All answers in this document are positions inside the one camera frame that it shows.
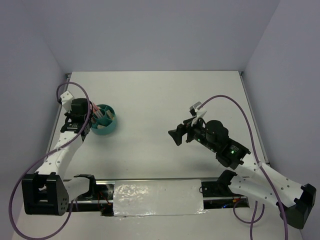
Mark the teal round divided organizer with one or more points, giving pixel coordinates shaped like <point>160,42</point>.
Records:
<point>110,124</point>

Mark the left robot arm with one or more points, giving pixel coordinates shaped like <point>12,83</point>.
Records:
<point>45,192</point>

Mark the silver foil sheet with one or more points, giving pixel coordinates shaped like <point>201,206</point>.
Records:
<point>157,198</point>

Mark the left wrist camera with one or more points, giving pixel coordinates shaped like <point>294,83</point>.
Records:
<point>66,101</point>

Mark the grey beige eraser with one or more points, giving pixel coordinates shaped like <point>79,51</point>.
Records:
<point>110,114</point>

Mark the pink correction tape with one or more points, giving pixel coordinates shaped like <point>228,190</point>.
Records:
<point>100,127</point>

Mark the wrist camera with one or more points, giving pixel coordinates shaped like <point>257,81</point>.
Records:
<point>66,101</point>
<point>197,111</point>

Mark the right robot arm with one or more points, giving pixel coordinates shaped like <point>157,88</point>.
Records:
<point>244,175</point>

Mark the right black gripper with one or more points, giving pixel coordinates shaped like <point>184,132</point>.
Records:
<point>182,129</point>

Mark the red gel pen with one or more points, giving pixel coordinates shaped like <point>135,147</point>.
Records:
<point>94,107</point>

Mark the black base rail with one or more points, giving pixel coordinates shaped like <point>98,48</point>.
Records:
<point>213,198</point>

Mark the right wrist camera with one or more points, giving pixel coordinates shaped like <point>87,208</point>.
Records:
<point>197,111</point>

